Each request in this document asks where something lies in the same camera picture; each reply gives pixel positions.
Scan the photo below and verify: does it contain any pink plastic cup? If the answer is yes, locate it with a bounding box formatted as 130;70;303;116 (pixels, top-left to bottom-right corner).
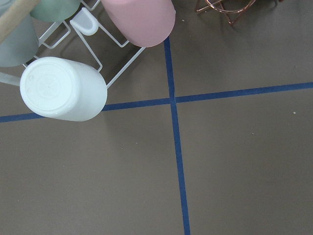
102;0;176;47

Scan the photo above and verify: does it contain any white plastic cup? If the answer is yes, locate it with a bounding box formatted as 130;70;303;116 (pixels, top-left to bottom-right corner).
20;57;108;121

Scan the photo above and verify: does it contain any green plastic cup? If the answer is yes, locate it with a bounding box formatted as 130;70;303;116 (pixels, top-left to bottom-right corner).
30;0;81;22

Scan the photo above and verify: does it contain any grey-blue plastic cup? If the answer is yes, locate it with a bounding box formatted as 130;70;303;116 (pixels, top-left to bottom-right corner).
0;15;39;67

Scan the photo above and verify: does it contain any white wire cup rack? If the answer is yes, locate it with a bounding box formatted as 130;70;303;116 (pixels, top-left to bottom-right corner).
0;0;145;86

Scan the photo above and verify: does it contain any copper wire bottle rack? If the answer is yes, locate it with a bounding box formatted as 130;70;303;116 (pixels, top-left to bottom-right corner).
195;0;256;26

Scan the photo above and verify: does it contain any wooden rack handle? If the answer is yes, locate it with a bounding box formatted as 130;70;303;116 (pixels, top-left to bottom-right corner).
0;0;40;43

